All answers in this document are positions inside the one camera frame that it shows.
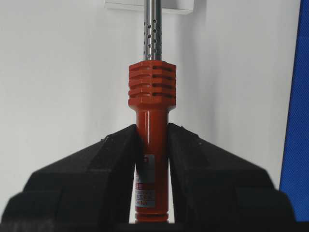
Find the orange handled soldering iron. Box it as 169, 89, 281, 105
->
128, 8, 176, 223

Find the blue table cloth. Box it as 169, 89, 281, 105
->
280, 0, 309, 222

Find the small white raised plate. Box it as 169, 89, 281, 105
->
104, 0, 195, 15

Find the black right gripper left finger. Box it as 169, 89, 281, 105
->
0, 125, 141, 232

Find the large white base board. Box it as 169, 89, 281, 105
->
0, 0, 300, 210

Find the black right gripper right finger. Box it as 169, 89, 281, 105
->
168, 123, 296, 232

